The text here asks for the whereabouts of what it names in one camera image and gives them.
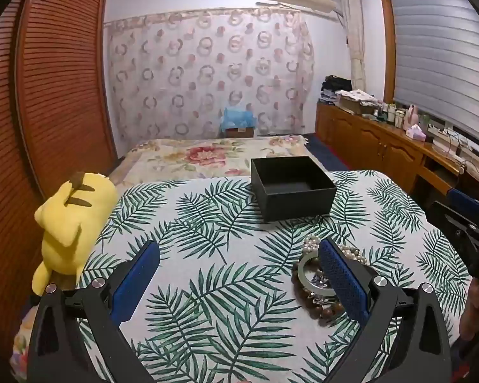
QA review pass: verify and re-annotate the black square box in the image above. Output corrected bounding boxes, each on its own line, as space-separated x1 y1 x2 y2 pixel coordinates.
250 156 338 223

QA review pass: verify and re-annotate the wooden louvre wardrobe door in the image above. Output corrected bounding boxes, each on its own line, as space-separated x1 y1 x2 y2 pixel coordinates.
0 0 45 368
15 0 118 201

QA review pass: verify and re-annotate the pink bottle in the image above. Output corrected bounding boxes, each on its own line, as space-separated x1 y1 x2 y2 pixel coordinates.
403 105 421 131

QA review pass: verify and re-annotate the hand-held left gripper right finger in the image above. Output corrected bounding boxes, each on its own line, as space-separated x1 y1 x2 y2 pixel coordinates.
317 237 452 383

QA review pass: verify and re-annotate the floral bedspread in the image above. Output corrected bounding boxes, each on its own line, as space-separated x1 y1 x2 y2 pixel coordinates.
10 135 324 383

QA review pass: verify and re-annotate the dark blue rug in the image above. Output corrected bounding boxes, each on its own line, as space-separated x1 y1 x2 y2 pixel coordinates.
302 133 353 170

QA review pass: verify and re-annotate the wooden window frame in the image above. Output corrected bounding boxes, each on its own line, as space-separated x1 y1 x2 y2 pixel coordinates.
377 0 397 105

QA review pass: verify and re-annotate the row of cosmetic bottles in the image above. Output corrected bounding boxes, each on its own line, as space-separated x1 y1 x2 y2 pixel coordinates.
372 102 408 127

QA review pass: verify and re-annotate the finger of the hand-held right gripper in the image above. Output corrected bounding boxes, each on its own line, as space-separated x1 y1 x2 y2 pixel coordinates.
428 200 479 254
447 189 479 224

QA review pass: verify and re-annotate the cream tied curtain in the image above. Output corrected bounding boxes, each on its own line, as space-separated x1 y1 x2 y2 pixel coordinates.
337 0 369 93

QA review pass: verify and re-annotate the brown wooden bead bracelet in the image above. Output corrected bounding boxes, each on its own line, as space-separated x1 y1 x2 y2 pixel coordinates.
291 262 346 320

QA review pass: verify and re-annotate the yellow plush toy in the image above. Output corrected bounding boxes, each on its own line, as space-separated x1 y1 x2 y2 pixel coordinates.
32 171 118 296

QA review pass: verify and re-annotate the pile of dark clothes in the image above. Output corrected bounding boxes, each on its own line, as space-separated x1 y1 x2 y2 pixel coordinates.
320 74 353 107

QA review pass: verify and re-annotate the flat cardboard box with paper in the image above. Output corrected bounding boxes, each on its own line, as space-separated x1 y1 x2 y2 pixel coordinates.
335 88 381 116

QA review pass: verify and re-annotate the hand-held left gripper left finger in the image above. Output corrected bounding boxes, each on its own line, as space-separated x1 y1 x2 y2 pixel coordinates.
27 240 161 383

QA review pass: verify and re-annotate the blue plastic bag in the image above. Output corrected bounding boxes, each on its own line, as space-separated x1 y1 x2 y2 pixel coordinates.
219 105 257 131

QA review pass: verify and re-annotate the ring pattern sheer curtain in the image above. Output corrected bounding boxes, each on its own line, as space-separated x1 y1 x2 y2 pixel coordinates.
104 6 317 153

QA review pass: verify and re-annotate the grey window blind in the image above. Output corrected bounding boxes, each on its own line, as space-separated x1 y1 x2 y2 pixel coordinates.
386 0 479 145

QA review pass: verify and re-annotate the long wooden cabinet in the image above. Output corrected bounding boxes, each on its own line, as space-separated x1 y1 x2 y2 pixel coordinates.
315 101 479 197

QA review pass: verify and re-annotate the white pearl necklace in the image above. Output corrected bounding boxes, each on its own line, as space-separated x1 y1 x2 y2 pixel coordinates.
302 234 368 266

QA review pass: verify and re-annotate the green leaf print tablecloth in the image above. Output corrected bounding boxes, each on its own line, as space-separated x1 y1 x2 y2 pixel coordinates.
78 169 474 383

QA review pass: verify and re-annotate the pale jade bangle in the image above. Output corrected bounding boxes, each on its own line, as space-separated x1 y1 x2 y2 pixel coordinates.
297 253 337 291

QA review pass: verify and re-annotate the small brown cardboard box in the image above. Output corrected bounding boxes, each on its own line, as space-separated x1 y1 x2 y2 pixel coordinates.
224 126 255 139

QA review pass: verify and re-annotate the white power strip with cables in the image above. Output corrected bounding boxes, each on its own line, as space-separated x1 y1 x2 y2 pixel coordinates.
427 125 471 157

